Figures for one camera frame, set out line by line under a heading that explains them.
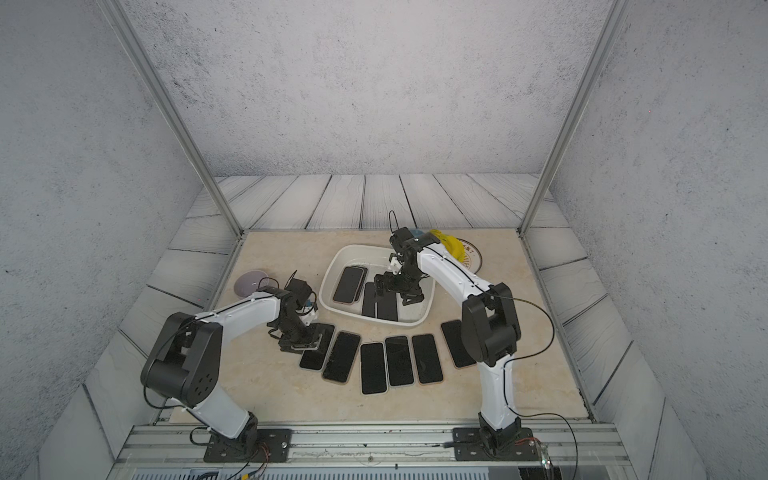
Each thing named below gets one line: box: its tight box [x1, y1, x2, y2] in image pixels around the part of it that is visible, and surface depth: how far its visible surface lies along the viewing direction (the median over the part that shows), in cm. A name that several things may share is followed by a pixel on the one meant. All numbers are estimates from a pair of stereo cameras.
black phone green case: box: [385, 335, 415, 388], surface depth 89 cm
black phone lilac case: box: [299, 323, 335, 371], surface depth 88 cm
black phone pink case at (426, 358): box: [411, 334, 444, 386], surface depth 89 cm
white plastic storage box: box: [318, 245, 436, 327], surface depth 101 cm
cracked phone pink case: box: [322, 330, 361, 385], surface depth 89 cm
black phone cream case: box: [359, 341, 389, 396], surface depth 87 cm
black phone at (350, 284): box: [333, 265, 368, 305], surface depth 104 cm
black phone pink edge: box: [362, 282, 376, 318], surface depth 100 cm
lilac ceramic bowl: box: [234, 270, 269, 297], surface depth 103 cm
